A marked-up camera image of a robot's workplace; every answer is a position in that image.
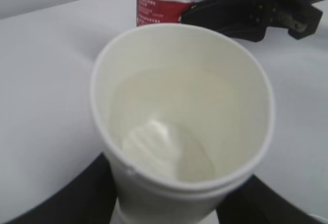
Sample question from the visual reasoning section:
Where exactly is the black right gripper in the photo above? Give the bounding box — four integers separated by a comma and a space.
180, 0, 323, 42

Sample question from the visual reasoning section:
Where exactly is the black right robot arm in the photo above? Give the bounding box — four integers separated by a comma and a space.
180, 0, 324, 42

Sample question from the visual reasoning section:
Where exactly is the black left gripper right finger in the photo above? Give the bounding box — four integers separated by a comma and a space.
215, 175, 327, 223

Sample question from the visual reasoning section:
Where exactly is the white paper cup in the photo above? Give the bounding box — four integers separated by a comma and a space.
90, 23, 275, 223

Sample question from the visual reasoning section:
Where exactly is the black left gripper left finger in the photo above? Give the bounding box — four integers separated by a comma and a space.
1, 154, 117, 223

